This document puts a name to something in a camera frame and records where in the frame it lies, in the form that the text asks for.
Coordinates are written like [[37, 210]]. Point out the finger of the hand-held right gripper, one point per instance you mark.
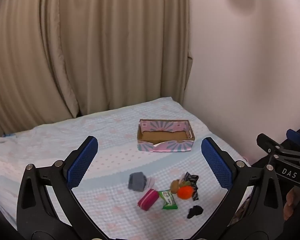
[[266, 141], [296, 135]]

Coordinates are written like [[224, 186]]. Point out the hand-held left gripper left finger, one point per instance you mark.
[[82, 162]]

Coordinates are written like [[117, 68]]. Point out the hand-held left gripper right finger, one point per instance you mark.
[[216, 165]]

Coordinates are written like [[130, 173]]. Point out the orange pom-pom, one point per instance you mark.
[[185, 193]]

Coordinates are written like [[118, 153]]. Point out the brown pom-pom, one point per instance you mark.
[[175, 185]]

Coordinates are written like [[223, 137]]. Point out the small black cloth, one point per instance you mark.
[[194, 212]]

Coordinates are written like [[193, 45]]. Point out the grey fuzzy sock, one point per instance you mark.
[[137, 182]]

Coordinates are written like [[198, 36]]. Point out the pink patterned cardboard box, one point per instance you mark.
[[165, 136]]

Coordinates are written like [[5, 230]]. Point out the green snack packet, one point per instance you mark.
[[168, 200]]

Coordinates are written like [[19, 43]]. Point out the magenta zip pouch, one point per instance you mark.
[[148, 199]]

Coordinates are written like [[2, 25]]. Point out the person's right hand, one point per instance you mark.
[[293, 200]]

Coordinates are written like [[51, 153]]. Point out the person's dark clothing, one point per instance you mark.
[[259, 158]]

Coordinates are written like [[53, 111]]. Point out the light blue checked blanket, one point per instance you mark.
[[110, 135]]

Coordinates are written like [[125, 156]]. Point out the beige curtain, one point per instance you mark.
[[90, 50]]

